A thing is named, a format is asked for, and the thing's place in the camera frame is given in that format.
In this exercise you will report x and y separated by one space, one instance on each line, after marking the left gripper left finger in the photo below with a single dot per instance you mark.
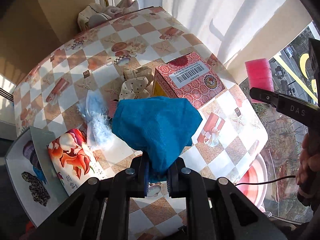
140 183

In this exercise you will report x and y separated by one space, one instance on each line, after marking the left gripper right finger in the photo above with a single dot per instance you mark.
175 183

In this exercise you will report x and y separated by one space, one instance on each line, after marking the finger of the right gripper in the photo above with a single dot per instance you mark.
266 96

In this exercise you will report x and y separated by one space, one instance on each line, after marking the pink foam block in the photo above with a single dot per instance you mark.
259 75

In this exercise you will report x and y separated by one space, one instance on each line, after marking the blue cloth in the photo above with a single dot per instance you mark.
39 174
160 126

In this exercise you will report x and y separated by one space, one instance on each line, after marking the white polka dot scrunchie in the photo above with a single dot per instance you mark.
134 89

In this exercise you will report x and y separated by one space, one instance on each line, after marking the person's right hand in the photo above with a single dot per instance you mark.
307 177

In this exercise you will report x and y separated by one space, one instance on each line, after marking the checkered patterned tablecloth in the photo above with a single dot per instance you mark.
223 148

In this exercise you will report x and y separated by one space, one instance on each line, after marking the floral tissue pack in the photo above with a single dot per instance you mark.
73 161

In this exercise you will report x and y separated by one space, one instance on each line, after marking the red white basin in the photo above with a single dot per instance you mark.
257 173

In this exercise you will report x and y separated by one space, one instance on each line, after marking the red patterned cardboard box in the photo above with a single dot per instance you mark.
188 77

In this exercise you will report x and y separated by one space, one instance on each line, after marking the light blue fluffy item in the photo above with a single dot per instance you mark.
94 111

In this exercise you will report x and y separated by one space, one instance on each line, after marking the white curtain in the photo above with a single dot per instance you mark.
224 26

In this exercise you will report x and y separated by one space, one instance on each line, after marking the leopard print scrunchie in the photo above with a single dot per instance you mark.
38 191

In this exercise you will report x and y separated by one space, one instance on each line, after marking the pink black knit sock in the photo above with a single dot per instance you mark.
30 153

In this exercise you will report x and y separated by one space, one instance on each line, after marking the white cardboard storage box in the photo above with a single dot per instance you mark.
16 164

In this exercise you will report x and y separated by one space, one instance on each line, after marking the pile of clothes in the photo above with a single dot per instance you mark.
95 14

